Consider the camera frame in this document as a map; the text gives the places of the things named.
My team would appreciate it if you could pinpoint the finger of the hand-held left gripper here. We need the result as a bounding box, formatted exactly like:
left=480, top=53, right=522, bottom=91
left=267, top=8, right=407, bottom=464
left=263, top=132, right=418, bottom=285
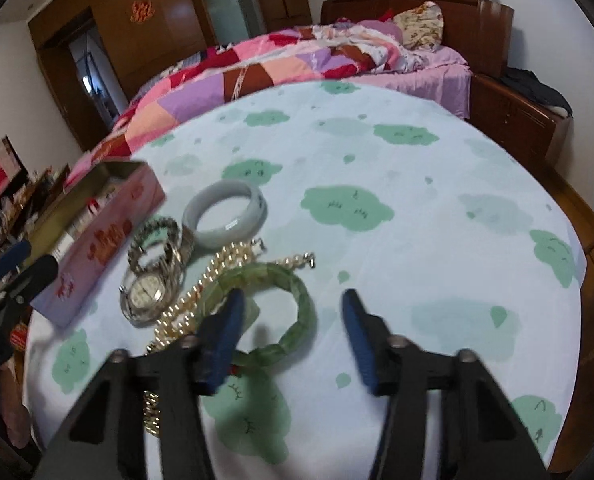
left=0, top=255, right=59, bottom=312
left=0, top=240, right=32, bottom=282

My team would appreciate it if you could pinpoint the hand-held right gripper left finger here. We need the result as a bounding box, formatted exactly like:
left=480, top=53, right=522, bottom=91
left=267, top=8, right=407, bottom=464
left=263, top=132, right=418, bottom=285
left=29, top=287, right=247, bottom=480

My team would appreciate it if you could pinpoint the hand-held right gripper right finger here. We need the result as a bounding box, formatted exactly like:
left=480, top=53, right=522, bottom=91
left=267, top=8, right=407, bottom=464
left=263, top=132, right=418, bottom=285
left=341, top=288, right=553, bottom=480

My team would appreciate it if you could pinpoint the green jade bracelet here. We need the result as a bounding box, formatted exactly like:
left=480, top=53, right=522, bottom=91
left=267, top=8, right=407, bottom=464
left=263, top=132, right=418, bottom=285
left=197, top=262, right=319, bottom=376

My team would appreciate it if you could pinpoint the pearl necklace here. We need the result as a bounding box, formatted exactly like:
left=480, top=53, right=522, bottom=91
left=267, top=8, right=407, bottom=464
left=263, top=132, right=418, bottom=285
left=147, top=240, right=317, bottom=356

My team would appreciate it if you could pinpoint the pink tin box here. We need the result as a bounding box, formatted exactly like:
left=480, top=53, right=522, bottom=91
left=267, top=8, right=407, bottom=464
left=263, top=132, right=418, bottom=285
left=27, top=160, right=168, bottom=330

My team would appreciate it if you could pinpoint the silver wristwatch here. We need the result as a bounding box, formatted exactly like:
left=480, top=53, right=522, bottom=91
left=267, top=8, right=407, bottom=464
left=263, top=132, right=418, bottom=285
left=119, top=216, right=196, bottom=328

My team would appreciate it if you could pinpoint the grey jade bangle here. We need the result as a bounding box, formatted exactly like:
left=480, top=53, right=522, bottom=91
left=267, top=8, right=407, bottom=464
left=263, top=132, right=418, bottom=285
left=182, top=179, right=269, bottom=250

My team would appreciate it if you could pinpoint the person's left forearm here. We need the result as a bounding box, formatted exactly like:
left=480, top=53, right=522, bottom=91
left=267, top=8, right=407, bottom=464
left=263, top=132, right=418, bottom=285
left=0, top=360, right=30, bottom=448

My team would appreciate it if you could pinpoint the cluttered wooden desk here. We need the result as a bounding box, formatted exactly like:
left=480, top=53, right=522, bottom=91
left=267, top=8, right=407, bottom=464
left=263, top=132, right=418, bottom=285
left=0, top=162, right=72, bottom=281

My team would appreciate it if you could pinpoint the patchwork quilt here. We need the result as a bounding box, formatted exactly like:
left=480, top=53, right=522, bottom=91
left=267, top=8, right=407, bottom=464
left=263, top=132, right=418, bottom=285
left=64, top=22, right=408, bottom=191

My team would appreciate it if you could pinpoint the pink bed sheet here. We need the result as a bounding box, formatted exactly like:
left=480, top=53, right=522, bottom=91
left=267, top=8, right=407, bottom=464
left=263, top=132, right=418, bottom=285
left=347, top=45, right=473, bottom=121

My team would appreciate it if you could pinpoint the wooden nightstand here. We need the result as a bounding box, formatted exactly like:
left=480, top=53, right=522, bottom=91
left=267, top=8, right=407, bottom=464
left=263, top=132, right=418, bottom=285
left=470, top=72, right=570, bottom=181

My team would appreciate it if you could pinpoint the wooden wardrobe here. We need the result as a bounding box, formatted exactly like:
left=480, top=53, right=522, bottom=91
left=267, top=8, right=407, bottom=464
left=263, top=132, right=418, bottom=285
left=27, top=0, right=313, bottom=151

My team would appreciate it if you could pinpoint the dark cloth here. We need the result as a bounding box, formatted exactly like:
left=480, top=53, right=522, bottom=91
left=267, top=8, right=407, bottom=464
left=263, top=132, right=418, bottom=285
left=500, top=66, right=574, bottom=116

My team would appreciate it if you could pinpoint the floral pillow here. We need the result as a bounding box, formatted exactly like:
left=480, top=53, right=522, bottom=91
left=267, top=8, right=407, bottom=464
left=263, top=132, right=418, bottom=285
left=392, top=1, right=445, bottom=52

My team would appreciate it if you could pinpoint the wooden bed headboard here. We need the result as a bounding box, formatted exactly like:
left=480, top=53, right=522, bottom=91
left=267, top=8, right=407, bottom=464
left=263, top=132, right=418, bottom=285
left=321, top=0, right=515, bottom=81

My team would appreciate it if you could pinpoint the gold chain bracelet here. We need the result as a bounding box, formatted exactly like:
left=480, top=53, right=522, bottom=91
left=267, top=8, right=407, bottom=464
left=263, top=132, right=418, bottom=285
left=143, top=390, right=162, bottom=436

